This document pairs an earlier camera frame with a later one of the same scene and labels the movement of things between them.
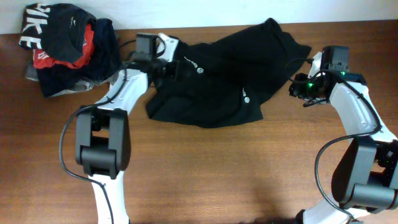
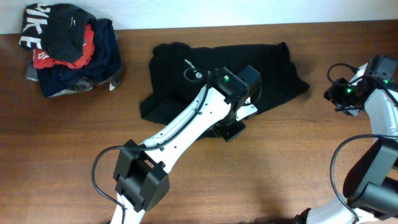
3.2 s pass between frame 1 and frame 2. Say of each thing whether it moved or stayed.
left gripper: moved
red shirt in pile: stayed
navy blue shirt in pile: stayed
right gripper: moved
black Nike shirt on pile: stayed
